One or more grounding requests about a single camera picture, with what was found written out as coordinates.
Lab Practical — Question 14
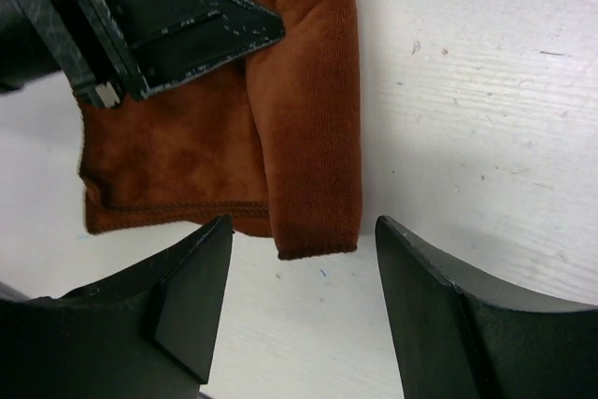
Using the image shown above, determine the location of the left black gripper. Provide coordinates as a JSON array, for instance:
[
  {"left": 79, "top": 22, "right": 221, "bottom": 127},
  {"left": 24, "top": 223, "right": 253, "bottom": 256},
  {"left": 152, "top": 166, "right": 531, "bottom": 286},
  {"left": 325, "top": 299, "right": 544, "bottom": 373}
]
[{"left": 1, "top": 0, "right": 285, "bottom": 108}]

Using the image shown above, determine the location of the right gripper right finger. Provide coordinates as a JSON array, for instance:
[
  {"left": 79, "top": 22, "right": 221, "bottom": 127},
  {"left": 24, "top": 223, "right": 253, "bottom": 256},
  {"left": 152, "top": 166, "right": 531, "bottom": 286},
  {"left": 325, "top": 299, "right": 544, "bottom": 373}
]
[{"left": 375, "top": 216, "right": 597, "bottom": 398}]

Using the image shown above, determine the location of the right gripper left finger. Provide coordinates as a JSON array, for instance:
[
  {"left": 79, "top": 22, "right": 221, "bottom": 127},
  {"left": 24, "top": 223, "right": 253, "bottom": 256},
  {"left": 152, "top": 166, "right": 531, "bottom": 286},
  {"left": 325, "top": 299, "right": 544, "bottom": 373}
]
[{"left": 1, "top": 216, "right": 233, "bottom": 398}]

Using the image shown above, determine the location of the brown towel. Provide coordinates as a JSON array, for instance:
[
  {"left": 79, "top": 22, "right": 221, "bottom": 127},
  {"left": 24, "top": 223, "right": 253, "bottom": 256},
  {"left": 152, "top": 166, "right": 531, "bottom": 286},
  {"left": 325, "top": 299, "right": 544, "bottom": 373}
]
[{"left": 79, "top": 0, "right": 363, "bottom": 260}]

